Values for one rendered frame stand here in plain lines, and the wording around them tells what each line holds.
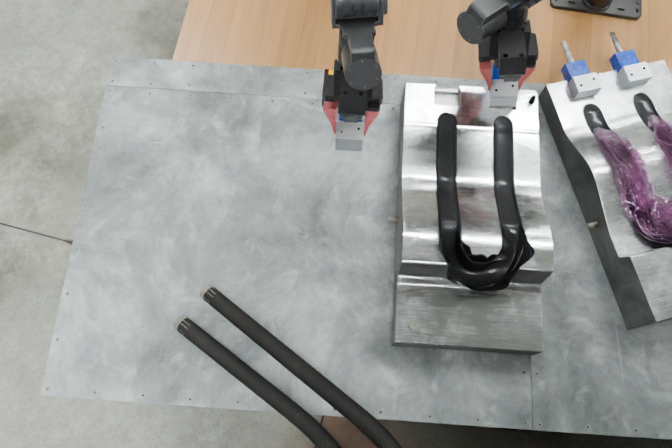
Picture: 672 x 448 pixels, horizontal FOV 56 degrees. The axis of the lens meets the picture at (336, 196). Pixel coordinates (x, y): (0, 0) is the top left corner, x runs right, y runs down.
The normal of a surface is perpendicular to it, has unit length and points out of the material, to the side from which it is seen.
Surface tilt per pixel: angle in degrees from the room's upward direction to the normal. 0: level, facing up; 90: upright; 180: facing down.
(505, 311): 0
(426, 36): 0
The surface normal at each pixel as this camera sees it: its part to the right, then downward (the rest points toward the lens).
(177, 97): 0.01, -0.33
